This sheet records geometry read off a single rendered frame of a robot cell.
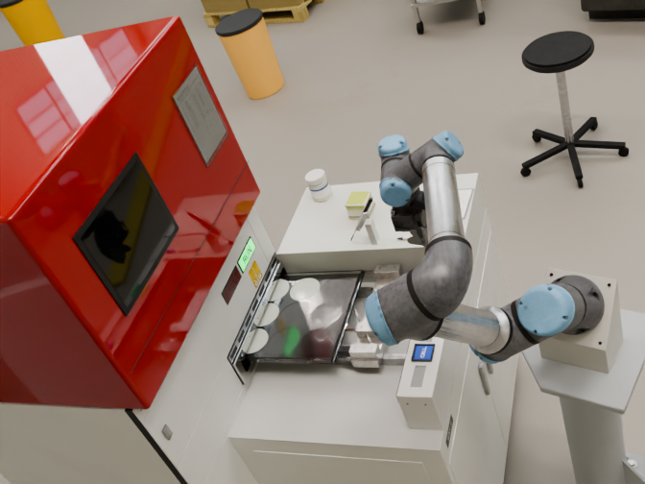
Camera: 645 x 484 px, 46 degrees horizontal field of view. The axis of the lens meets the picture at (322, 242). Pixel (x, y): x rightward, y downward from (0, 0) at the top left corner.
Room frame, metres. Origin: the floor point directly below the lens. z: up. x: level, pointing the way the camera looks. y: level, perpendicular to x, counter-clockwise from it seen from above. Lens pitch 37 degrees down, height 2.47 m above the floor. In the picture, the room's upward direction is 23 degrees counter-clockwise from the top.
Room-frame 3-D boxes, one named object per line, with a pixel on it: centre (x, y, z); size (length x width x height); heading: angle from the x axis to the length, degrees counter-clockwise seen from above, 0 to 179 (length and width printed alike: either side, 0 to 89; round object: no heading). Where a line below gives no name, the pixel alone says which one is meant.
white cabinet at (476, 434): (1.74, -0.05, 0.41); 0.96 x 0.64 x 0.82; 149
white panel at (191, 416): (1.68, 0.37, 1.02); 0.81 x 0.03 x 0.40; 149
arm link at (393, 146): (1.60, -0.25, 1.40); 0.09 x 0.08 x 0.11; 160
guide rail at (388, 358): (1.59, 0.09, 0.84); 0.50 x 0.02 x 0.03; 59
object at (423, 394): (1.49, -0.20, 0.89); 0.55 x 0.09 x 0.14; 149
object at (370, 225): (1.88, -0.14, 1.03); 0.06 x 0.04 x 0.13; 59
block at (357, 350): (1.52, 0.01, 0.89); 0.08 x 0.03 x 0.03; 59
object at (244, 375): (1.82, 0.27, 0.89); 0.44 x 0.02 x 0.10; 149
